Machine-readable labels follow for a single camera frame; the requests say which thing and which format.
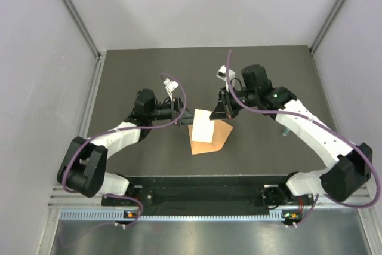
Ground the small white green glue bottle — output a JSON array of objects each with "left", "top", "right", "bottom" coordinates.
[{"left": 282, "top": 128, "right": 290, "bottom": 137}]

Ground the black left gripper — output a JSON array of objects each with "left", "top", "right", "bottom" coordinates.
[{"left": 147, "top": 96, "right": 201, "bottom": 127}]

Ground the cream paper letter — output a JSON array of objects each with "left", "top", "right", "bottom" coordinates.
[{"left": 191, "top": 109, "right": 214, "bottom": 143}]

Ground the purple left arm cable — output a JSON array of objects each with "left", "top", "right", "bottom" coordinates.
[{"left": 61, "top": 72, "right": 187, "bottom": 229}]

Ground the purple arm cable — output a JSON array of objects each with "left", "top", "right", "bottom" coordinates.
[
  {"left": 226, "top": 50, "right": 382, "bottom": 229},
  {"left": 61, "top": 72, "right": 187, "bottom": 229}
]

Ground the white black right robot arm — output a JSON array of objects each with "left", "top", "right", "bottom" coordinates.
[{"left": 210, "top": 64, "right": 372, "bottom": 205}]

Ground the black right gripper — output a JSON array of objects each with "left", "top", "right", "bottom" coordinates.
[{"left": 210, "top": 85, "right": 258, "bottom": 121}]

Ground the aluminium frame post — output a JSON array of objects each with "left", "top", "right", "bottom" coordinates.
[
  {"left": 309, "top": 0, "right": 347, "bottom": 56},
  {"left": 62, "top": 0, "right": 101, "bottom": 58}
]

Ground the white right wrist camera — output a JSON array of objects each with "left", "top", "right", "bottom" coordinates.
[{"left": 216, "top": 66, "right": 235, "bottom": 90}]

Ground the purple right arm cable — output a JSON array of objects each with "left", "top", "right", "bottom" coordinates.
[{"left": 226, "top": 50, "right": 382, "bottom": 229}]

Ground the left aluminium frame post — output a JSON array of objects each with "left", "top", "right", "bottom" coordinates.
[{"left": 62, "top": 0, "right": 101, "bottom": 58}]

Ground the right aluminium frame post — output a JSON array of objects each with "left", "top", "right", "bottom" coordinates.
[{"left": 309, "top": 0, "right": 347, "bottom": 56}]

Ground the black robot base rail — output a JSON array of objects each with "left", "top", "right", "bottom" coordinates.
[{"left": 123, "top": 175, "right": 313, "bottom": 212}]

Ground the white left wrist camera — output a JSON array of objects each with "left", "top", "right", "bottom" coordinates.
[{"left": 163, "top": 78, "right": 179, "bottom": 100}]

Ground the white slotted cable duct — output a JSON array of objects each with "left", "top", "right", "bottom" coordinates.
[{"left": 60, "top": 208, "right": 302, "bottom": 222}]

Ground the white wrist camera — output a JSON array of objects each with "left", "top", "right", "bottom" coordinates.
[
  {"left": 216, "top": 66, "right": 235, "bottom": 90},
  {"left": 163, "top": 78, "right": 179, "bottom": 100}
]

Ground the aluminium base profile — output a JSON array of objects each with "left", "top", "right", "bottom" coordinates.
[{"left": 48, "top": 186, "right": 371, "bottom": 208}]

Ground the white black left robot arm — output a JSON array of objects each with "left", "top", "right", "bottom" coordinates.
[{"left": 57, "top": 89, "right": 193, "bottom": 205}]

